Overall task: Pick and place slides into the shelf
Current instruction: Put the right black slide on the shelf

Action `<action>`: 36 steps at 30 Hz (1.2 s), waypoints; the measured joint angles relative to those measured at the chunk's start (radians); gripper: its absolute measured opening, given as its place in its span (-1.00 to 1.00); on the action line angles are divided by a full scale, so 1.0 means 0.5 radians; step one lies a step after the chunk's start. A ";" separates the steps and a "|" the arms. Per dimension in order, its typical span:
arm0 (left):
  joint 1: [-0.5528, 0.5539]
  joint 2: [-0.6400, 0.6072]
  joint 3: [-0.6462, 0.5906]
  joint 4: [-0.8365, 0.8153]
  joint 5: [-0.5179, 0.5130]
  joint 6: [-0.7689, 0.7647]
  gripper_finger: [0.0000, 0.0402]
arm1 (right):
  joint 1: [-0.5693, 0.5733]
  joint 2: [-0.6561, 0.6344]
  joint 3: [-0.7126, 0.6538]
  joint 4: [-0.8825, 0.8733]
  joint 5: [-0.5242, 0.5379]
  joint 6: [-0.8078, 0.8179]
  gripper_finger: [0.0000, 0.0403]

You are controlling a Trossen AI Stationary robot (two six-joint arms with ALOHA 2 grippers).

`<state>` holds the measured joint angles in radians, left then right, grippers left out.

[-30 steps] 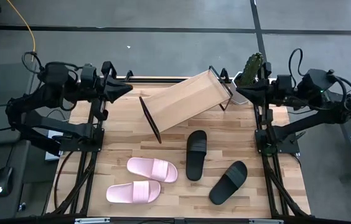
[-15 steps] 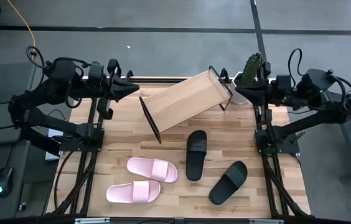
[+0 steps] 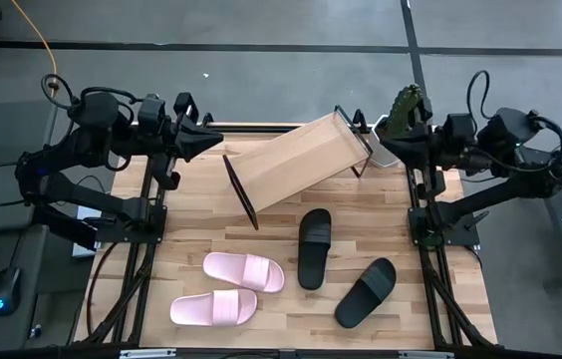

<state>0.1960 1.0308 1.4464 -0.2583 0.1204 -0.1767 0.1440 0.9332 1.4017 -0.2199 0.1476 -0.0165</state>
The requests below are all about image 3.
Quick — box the black computer mouse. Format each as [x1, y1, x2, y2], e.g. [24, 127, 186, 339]
[0, 265, 24, 318]

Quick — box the black mouse cable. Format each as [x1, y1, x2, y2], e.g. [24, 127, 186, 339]
[9, 231, 27, 270]

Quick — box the black bracket bar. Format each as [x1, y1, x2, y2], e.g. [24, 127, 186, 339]
[31, 201, 101, 250]

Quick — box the orange cable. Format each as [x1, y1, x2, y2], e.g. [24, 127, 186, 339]
[10, 0, 59, 99]

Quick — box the white plant pot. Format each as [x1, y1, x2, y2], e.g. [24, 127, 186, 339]
[370, 114, 403, 169]

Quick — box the black slide sandal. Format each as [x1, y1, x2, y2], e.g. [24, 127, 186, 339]
[297, 207, 333, 291]
[334, 256, 398, 330]

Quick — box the green cactus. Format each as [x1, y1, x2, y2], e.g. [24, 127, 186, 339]
[385, 83, 424, 139]

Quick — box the black metal rig frame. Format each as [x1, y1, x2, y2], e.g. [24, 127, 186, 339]
[69, 112, 499, 359]

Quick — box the wooden shelf with black frame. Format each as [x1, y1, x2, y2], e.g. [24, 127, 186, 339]
[221, 104, 376, 231]

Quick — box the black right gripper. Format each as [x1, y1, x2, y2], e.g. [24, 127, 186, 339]
[377, 96, 447, 201]

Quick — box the thin black loose cable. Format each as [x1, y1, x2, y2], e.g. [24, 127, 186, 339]
[85, 241, 119, 336]

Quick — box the pink slide sandal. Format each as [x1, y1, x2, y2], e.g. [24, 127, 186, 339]
[169, 287, 259, 328]
[202, 251, 286, 294]

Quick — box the silver frame bracket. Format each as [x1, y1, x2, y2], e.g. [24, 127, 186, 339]
[119, 348, 177, 359]
[398, 350, 455, 359]

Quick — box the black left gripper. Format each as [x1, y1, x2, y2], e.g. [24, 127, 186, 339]
[153, 92, 225, 190]

